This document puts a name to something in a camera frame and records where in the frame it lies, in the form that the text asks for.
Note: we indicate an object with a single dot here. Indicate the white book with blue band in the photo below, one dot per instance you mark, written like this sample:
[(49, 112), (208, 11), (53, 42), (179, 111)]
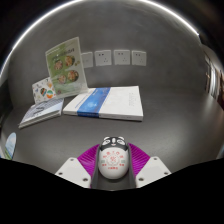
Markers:
[(116, 103)]

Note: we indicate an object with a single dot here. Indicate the white wall socket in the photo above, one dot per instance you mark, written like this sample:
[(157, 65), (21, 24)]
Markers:
[(122, 57), (103, 57), (88, 60), (138, 58)]

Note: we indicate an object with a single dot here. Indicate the green menu sign stand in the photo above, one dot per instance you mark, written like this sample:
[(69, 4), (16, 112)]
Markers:
[(66, 68)]

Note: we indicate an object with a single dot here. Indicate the white card with colourful stickers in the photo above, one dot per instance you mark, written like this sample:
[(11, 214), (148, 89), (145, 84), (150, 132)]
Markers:
[(43, 90)]

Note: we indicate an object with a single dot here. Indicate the grey striped book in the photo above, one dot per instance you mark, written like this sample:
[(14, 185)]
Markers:
[(41, 112)]

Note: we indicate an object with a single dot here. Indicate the curved white light strip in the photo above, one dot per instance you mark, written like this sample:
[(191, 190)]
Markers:
[(50, 15)]

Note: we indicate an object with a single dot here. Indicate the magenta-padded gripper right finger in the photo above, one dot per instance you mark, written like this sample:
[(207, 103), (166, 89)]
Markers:
[(153, 170)]

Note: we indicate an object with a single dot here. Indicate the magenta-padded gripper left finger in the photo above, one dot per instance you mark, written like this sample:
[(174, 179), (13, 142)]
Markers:
[(71, 171)]

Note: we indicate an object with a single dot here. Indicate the white panda-print computer mouse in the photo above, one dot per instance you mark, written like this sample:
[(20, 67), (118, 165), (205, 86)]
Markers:
[(113, 161)]

